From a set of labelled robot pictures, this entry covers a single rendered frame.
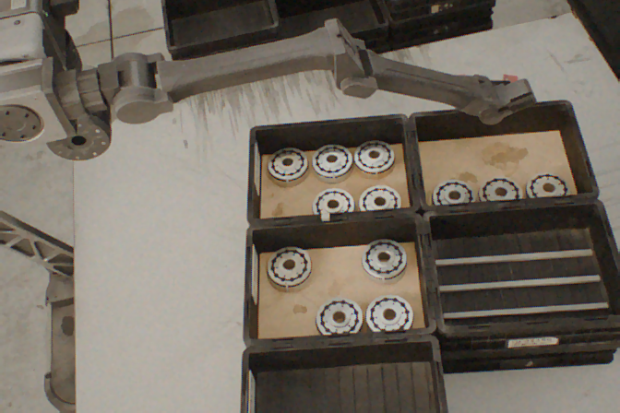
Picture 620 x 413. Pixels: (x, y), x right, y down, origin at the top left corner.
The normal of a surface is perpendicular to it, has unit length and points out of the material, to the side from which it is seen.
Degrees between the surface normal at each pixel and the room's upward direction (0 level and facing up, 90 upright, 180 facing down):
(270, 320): 0
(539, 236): 0
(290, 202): 0
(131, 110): 103
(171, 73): 13
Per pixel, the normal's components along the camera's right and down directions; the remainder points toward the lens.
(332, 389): -0.11, -0.60
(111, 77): -0.06, -0.41
